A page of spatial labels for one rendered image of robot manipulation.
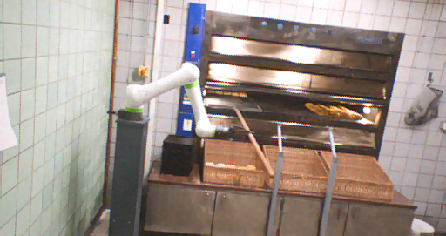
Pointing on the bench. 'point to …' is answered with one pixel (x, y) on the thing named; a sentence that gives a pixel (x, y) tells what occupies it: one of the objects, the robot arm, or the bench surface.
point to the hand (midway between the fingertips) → (249, 135)
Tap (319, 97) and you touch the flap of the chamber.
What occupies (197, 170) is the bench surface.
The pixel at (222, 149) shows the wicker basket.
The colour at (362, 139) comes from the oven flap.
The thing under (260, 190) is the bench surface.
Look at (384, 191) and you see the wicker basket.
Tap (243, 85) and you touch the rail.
